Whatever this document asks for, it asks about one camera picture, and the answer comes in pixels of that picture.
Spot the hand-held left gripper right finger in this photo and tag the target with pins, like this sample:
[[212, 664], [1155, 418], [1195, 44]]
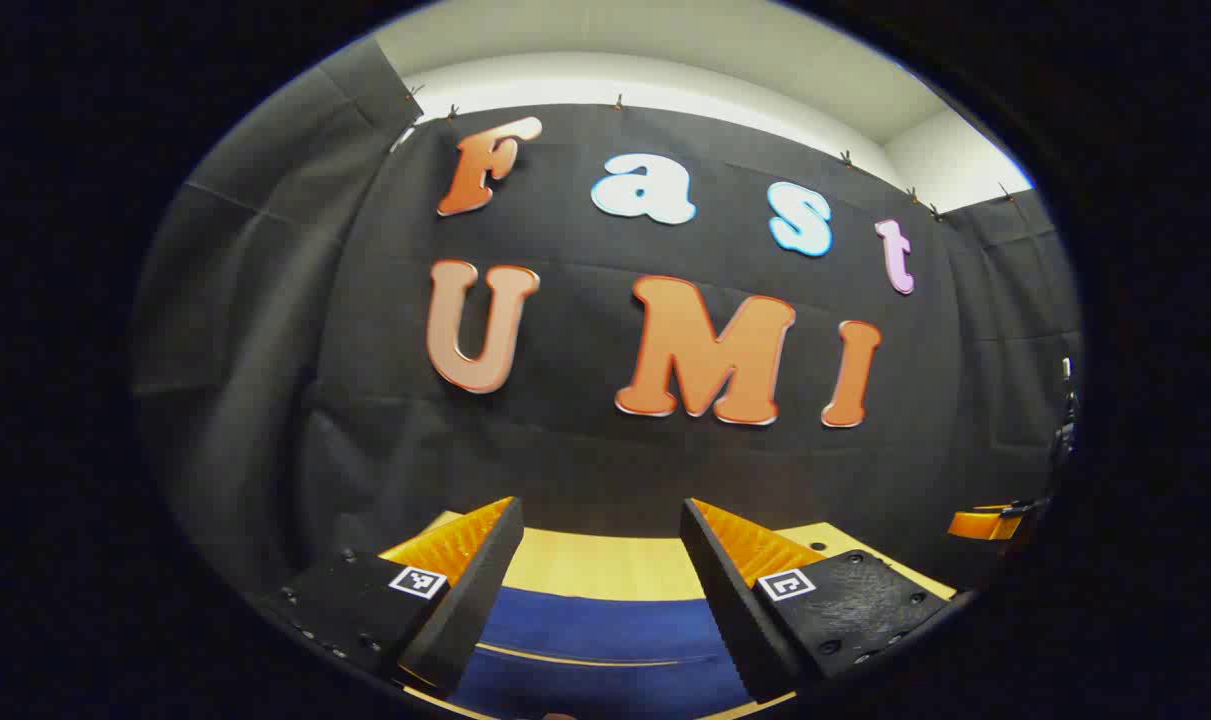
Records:
[[725, 590]]

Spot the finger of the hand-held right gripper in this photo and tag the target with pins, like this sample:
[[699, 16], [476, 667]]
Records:
[[980, 524]]

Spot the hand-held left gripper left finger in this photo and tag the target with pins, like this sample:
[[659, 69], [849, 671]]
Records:
[[480, 580]]

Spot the blue denim jeans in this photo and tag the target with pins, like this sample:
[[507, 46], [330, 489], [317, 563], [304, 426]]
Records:
[[605, 622]]

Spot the black backdrop cloth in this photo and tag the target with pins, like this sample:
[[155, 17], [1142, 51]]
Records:
[[365, 400]]

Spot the row of small backdrop clips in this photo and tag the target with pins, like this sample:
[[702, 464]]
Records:
[[618, 101]]

